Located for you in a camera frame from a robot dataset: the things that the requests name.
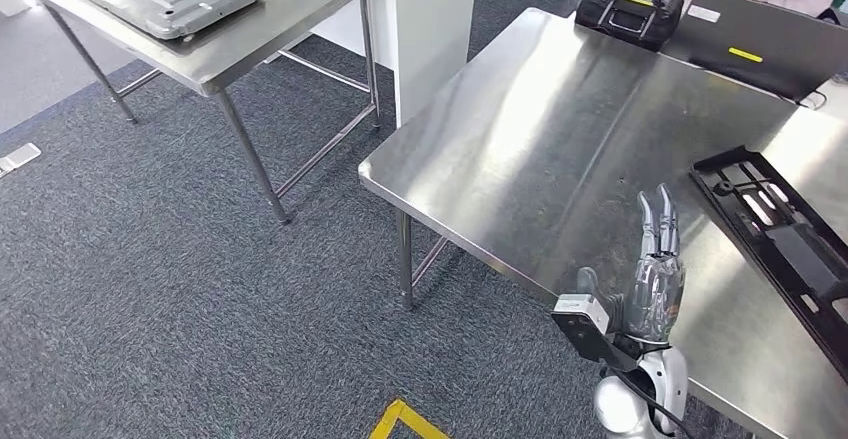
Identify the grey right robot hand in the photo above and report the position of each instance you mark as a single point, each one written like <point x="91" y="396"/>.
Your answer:
<point x="656" y="297"/>

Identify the black plastic frame part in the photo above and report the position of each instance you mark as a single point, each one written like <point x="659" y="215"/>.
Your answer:
<point x="795" y="257"/>

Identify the stainless steel workbench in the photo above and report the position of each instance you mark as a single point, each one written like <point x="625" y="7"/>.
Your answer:
<point x="530" y="158"/>

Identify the black case with yellow label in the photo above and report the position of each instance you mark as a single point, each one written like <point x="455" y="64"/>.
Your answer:
<point x="596" y="22"/>

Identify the yellow floor tape square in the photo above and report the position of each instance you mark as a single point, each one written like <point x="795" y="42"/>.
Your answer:
<point x="397" y="413"/>

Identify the dark grey laptop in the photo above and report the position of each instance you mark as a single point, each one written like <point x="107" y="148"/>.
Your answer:
<point x="782" y="32"/>

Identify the white cabinet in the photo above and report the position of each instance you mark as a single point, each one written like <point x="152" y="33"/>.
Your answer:
<point x="430" y="38"/>

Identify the stainless steel table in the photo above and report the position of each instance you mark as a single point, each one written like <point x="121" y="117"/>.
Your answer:
<point x="265" y="25"/>

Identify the long metal floor socket plate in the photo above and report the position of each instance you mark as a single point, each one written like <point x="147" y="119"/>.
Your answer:
<point x="20" y="158"/>

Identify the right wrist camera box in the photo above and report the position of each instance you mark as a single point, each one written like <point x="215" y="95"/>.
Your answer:
<point x="576" y="310"/>

